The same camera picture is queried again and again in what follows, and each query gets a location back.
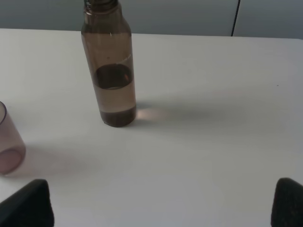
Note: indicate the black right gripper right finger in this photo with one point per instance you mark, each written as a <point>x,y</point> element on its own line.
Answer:
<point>287,209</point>

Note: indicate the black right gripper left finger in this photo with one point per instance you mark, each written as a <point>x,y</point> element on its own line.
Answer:
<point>28,207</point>

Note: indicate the brown transparent plastic bottle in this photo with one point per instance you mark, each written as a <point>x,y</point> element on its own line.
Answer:
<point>107,42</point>

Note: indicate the pink transparent plastic cup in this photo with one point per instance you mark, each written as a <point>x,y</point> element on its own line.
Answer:
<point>12,147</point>

